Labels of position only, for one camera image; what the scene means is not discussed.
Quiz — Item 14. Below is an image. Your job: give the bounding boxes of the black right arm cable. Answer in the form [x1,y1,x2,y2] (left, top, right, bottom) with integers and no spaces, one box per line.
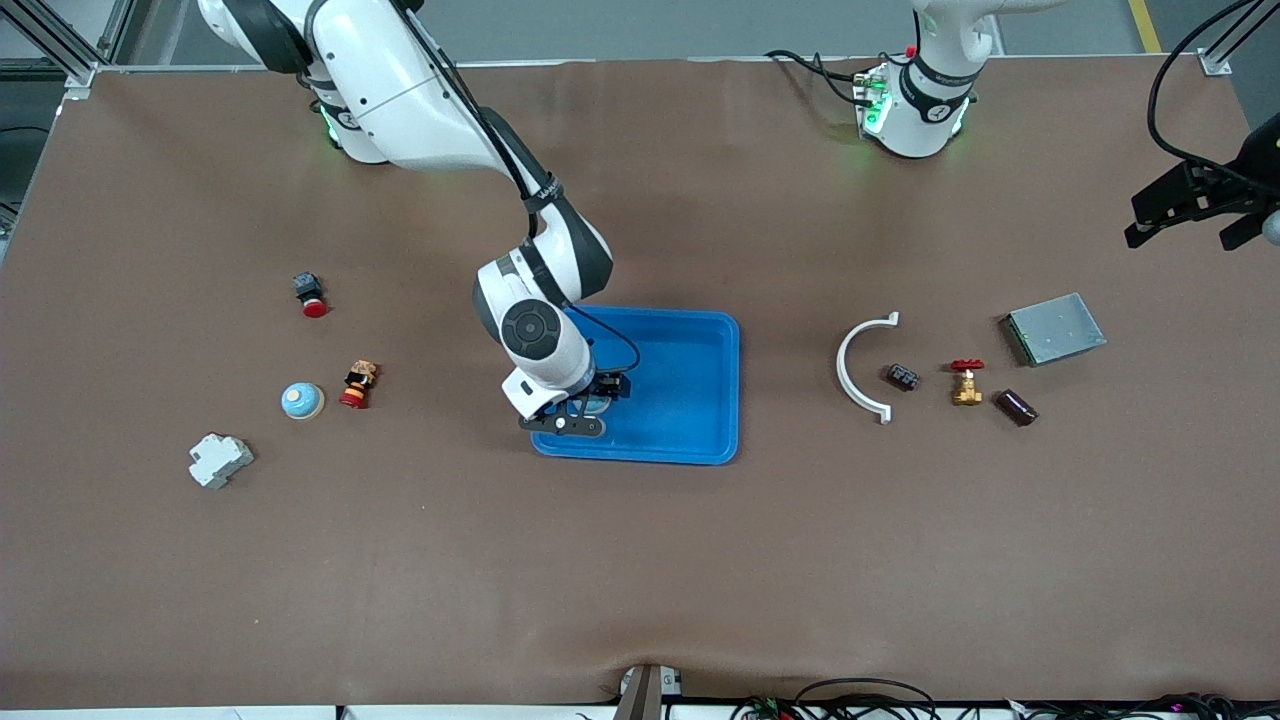
[400,0,641,376]

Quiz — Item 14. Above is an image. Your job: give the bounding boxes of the aluminium frame strut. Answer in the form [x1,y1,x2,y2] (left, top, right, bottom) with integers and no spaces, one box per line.
[1198,0,1280,77]
[0,0,136,91]

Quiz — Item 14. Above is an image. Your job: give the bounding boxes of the white circuit breaker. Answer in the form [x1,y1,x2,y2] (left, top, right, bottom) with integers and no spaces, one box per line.
[188,432,255,490]

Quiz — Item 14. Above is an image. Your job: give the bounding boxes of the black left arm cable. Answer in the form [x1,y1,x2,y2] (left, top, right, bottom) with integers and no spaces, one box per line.
[1147,0,1263,181]

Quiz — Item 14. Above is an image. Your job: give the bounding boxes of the grey metal table bracket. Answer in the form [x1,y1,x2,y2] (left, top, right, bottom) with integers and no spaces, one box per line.
[613,664,687,720]

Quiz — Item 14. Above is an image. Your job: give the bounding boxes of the black arm base cables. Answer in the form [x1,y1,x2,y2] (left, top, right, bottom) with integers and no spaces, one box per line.
[765,48,871,106]

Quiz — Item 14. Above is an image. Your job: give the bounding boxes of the black cable bundle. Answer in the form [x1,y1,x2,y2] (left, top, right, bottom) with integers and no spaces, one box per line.
[730,678,1280,720]

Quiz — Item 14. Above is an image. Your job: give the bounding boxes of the brass valve red handle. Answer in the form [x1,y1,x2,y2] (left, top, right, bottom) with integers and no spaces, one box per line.
[949,358,987,407]

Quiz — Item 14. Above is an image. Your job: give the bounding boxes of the white curved plastic clip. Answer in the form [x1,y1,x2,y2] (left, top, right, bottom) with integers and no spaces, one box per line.
[836,312,900,426]

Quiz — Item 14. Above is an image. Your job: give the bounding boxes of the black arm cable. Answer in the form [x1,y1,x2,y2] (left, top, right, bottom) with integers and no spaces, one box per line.
[400,0,641,376]
[1147,0,1263,181]

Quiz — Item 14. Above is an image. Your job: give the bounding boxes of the metal power supply box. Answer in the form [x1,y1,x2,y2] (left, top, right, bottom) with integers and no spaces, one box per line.
[999,292,1109,368]

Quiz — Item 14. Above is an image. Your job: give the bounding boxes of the blue plastic tray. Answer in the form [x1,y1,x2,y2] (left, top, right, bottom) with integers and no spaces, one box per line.
[530,306,742,467]

